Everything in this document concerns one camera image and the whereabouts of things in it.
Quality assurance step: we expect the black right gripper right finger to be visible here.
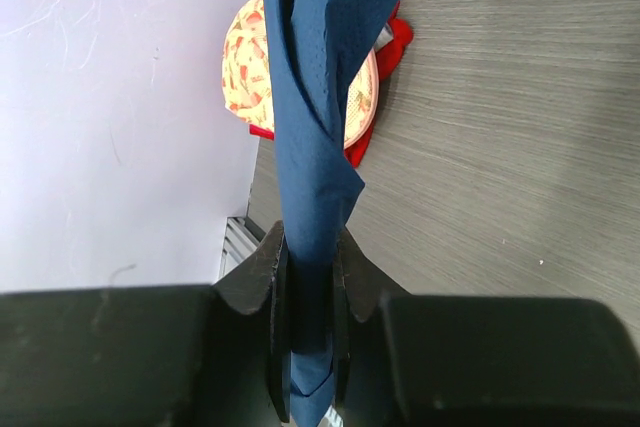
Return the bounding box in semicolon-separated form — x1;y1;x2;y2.
333;232;639;426

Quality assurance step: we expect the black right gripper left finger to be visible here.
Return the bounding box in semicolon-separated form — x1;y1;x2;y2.
1;223;290;426

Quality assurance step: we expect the blue paper napkin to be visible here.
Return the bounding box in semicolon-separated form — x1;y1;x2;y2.
263;0;399;426

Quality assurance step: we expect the floral mesh laundry bag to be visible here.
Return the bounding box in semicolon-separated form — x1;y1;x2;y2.
221;0;380;155

